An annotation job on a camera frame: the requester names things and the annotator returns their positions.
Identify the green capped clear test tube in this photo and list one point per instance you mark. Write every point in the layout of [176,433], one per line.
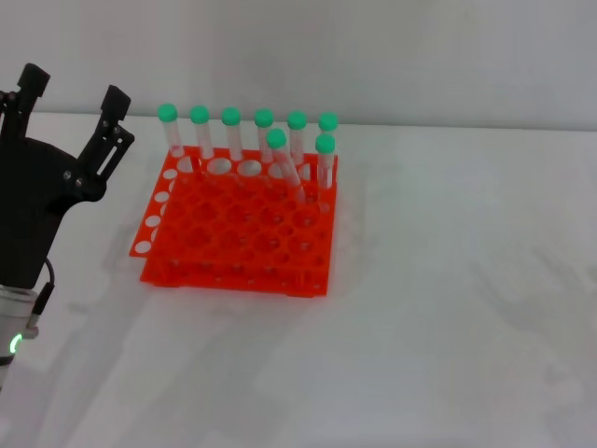
[325,143]
[296,120]
[263,117]
[199,114]
[167,112]
[276,138]
[328,121]
[231,116]

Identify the orange test tube rack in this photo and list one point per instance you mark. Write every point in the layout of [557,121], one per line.
[224,281]

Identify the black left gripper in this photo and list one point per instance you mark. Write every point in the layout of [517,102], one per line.
[32,196]

